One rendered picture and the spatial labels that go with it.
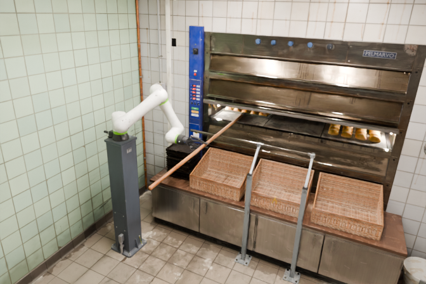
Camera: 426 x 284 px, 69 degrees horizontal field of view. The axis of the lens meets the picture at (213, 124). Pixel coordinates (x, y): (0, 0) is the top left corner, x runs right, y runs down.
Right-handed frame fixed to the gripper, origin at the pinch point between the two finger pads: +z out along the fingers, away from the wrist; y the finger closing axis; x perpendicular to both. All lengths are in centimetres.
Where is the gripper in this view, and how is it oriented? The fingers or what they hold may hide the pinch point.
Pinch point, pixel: (204, 144)
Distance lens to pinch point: 275.4
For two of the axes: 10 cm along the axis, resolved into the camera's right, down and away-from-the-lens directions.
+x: -4.3, 3.0, -8.5
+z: 9.0, 1.8, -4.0
